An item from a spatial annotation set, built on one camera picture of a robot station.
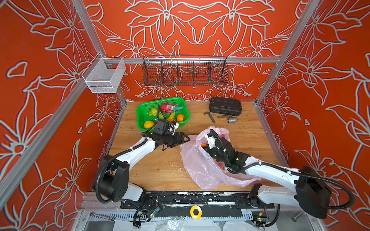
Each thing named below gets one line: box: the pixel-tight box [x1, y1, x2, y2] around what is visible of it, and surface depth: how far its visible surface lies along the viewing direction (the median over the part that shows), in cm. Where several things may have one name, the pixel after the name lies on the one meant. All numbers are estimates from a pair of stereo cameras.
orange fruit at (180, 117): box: [177, 114, 185, 122], surface depth 104 cm
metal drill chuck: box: [227, 115, 238, 124], surface depth 106 cm
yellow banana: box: [166, 112, 175, 121], surface depth 109 cm
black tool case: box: [209, 97, 242, 116], surface depth 110 cm
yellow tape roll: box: [189, 205, 202, 220], surface depth 70 cm
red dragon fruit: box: [160, 102, 185, 114], surface depth 106 cm
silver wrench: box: [89, 211, 116, 223], surface depth 71 cm
